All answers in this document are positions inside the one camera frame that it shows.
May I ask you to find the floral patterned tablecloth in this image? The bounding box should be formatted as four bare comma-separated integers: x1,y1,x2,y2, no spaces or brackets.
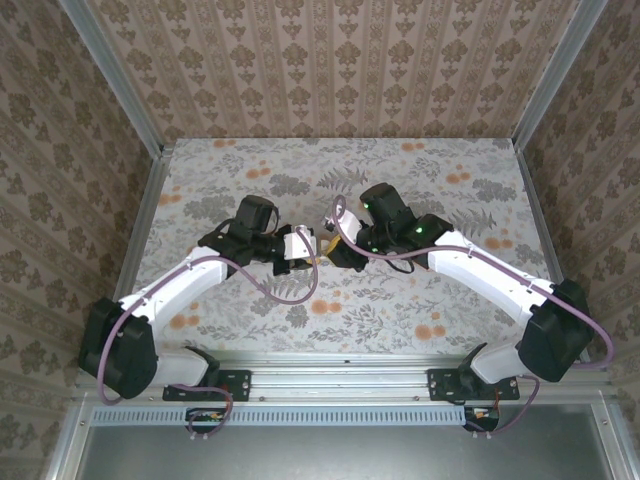
122,137,574,354

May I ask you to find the grey metal sheet panel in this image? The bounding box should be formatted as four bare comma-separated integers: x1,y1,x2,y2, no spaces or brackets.
74,404,624,480

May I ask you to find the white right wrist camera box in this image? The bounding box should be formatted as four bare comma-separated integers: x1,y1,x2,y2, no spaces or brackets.
321,208,365,242

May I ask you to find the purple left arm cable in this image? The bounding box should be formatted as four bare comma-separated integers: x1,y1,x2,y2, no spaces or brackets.
99,227,321,441

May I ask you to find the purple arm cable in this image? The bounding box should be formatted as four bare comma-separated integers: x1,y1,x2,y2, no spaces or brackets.
331,194,615,437
99,227,321,441

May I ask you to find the aluminium table side rail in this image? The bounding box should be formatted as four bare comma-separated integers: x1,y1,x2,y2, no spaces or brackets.
93,142,176,365
513,138,592,365

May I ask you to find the aluminium mounting rail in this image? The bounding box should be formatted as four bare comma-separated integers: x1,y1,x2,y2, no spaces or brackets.
74,351,612,405

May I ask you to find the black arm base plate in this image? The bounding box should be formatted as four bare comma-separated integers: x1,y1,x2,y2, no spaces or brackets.
163,368,252,403
427,368,521,403

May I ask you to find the grey slotted cable duct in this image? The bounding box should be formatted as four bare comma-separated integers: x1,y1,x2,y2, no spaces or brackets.
92,405,467,427

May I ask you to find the black connector board with wires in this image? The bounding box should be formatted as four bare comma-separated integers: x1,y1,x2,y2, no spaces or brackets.
185,407,232,435
462,405,501,434

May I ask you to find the aluminium frame post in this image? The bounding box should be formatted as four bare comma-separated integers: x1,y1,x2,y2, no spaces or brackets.
512,0,609,151
58,0,166,157

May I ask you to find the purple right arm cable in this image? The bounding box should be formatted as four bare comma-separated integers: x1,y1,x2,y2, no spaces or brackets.
331,194,615,437

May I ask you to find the aluminium lower frame rail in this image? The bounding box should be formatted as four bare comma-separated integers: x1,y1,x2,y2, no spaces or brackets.
44,399,96,480
592,399,632,480

